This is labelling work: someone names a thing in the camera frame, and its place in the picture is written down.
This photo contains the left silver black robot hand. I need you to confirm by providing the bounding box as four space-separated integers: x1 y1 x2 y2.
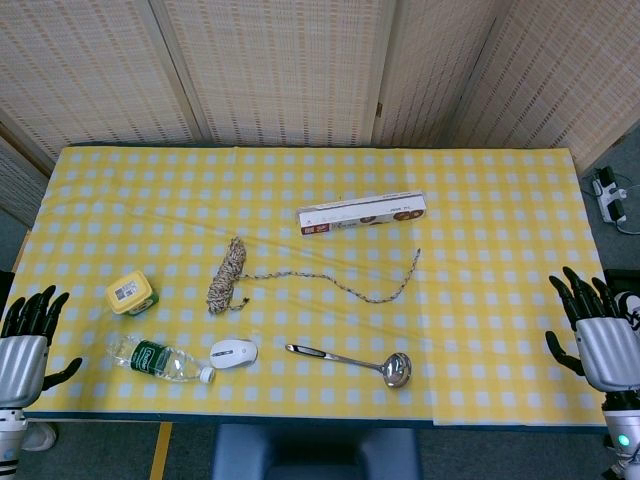
0 284 84 409

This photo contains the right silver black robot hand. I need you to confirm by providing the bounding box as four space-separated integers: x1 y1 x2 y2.
544 266 640 396

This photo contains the braided beige rope bundle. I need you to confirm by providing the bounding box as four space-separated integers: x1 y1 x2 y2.
203 236 422 317

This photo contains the long white cardboard box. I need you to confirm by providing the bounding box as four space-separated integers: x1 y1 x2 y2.
297 189 428 238

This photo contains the black white sneaker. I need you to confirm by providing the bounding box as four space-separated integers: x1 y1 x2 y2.
614 291 640 332

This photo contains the black flat object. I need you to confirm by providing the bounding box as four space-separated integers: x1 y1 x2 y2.
603 268 640 296

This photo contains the plain white shoe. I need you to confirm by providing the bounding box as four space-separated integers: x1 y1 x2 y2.
22 422 59 452

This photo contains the yellow lidded plastic tub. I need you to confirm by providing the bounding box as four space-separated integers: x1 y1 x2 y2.
105 270 160 318

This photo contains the clear green-label water bottle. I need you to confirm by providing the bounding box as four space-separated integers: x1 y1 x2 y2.
104 334 216 385

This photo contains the white power strip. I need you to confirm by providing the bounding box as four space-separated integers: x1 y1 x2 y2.
592 168 629 224

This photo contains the yellow floor tape strip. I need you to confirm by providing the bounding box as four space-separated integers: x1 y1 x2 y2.
149 422 174 480

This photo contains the small woven screen panel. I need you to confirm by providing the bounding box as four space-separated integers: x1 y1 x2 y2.
0 124 56 229

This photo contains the stainless steel ladle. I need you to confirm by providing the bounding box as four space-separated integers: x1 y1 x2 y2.
284 343 413 390

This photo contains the white computer mouse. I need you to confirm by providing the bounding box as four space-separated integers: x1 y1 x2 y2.
208 338 260 371

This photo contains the slanted woven screen panel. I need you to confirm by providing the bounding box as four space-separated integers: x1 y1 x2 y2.
457 0 640 174

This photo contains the wide woven screen panel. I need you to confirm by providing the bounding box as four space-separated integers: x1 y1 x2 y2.
0 0 204 162

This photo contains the blue chair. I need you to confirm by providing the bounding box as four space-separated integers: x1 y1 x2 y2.
212 423 422 480

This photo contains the narrow woven screen panel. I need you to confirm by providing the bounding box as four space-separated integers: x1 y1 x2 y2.
372 0 501 149

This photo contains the yellow white checkered tablecloth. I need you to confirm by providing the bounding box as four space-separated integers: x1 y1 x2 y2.
9 146 609 427

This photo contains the grey cable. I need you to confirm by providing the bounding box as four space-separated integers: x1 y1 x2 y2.
615 172 640 236

